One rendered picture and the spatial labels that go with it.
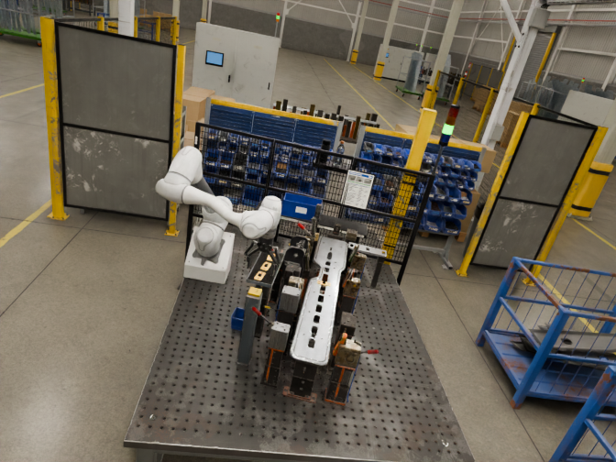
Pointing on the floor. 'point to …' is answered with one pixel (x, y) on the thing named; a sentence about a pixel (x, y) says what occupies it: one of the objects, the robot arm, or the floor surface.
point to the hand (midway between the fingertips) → (260, 269)
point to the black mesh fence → (313, 193)
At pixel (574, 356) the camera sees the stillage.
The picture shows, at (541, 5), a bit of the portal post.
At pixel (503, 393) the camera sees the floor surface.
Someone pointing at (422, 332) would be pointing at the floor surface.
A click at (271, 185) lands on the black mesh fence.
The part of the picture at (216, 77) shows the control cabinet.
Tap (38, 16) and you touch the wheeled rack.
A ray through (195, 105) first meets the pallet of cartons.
